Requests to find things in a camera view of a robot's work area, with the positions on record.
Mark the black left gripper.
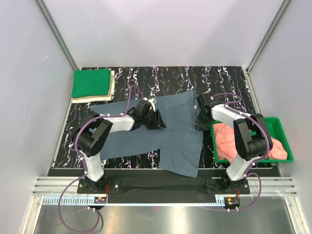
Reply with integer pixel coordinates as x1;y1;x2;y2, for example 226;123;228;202
141;109;166;130

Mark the blue-grey t-shirt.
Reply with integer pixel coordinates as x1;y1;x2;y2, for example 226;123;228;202
100;90;203;177

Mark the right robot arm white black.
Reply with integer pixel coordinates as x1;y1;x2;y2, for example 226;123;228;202
195;93;273;193

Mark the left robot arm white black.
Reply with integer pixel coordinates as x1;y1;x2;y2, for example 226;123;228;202
72;98;166;193

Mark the pink t-shirt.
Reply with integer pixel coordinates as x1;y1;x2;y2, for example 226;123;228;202
213;123;288;164

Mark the folded beige t-shirt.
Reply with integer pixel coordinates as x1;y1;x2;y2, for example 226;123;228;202
72;69;115;103

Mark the folded green t-shirt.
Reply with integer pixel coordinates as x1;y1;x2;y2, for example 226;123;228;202
72;68;111;98

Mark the green plastic bin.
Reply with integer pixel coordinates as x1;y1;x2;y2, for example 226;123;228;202
211;117;293;163

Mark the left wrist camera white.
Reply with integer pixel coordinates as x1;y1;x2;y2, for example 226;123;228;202
147;98;157;111

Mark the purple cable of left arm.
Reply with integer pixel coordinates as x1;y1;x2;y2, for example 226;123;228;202
58;85;147;232

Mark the aluminium frame rail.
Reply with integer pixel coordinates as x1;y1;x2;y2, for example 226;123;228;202
32;176;296;196

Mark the grey slotted cable duct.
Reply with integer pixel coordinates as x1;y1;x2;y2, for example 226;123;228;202
42;195;240;207

